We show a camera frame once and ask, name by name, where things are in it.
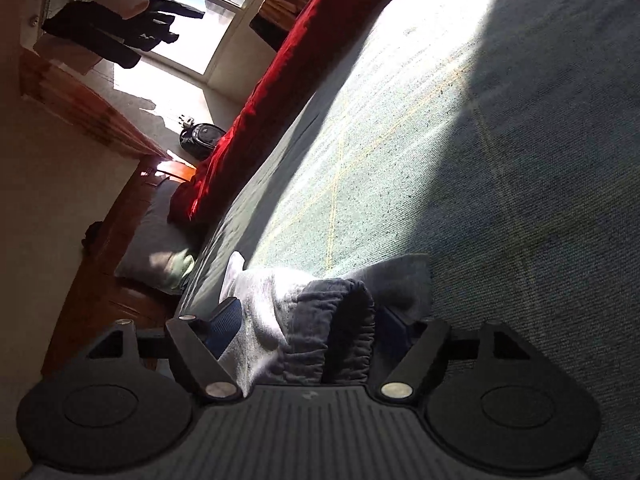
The orange left curtain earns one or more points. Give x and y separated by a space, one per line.
67 98

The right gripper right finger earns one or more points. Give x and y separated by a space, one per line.
409 358

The grey sweatpants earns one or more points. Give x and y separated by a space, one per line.
299 330

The grey plaid pillow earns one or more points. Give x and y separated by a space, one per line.
160 255

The red duvet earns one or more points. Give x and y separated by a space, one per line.
321 35

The green plaid bed blanket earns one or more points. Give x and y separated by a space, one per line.
499 139

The black backpack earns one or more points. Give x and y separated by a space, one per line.
199 140

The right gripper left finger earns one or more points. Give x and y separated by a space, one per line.
195 347

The brown wooden headboard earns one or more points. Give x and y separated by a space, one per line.
97 296

